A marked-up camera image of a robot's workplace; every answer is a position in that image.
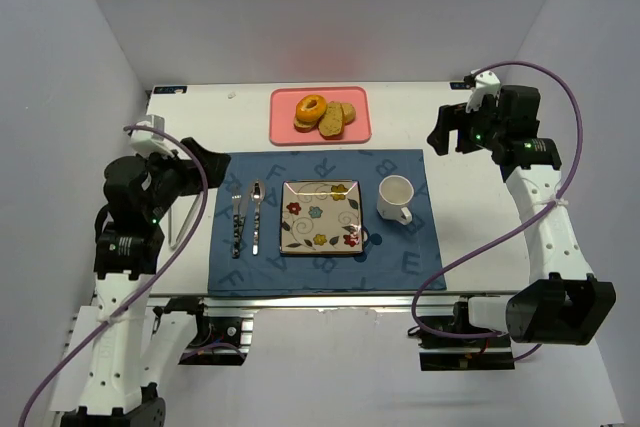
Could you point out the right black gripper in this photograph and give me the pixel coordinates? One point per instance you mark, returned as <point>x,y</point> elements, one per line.
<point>461,127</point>

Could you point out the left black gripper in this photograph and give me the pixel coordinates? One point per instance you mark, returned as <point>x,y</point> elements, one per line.
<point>186,170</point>

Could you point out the metal tongs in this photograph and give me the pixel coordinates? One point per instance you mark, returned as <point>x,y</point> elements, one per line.
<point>181,218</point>

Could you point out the seeded bread slice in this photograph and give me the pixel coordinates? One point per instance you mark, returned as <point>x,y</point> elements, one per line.
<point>303,126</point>
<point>333,121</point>

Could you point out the orange bagel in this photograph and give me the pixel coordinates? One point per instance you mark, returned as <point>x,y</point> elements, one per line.
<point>310,108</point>

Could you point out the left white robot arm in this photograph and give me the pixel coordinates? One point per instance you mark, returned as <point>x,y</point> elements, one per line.
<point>123,385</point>

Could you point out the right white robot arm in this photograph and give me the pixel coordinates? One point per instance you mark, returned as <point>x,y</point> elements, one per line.
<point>563,303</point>

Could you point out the seeded bread slice on tray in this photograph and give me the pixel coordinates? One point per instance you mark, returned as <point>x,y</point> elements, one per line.
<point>303,126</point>

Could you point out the small bread roll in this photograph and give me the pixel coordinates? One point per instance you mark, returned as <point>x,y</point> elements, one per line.
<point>349,112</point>

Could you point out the white ceramic mug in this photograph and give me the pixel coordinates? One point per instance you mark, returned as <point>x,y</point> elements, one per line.
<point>395,193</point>

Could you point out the pink plastic tray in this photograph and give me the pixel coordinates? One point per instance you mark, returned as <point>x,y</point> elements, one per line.
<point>282,109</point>

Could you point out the blue lettered placemat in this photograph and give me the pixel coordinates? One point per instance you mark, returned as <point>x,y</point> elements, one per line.
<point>394,257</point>

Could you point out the floral square plate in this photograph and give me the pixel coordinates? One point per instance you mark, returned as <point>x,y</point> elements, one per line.
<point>321,218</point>

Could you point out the steel fork black handle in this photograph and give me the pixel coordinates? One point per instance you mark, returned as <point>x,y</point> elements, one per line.
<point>236,200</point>

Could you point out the steel knife black handle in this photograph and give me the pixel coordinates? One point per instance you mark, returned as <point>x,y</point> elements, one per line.
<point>243,208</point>

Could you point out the steel spoon black handle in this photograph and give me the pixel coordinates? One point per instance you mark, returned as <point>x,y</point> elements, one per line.
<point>258,195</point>

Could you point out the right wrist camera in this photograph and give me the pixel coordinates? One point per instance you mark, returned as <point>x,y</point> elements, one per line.
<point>482,83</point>

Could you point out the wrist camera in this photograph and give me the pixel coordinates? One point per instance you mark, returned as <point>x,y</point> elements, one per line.
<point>482,83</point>
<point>145,143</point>

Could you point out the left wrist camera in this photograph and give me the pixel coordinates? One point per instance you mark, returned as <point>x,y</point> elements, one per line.
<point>145,143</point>

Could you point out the aluminium table frame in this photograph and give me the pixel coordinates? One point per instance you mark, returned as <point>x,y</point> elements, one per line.
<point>226,327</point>

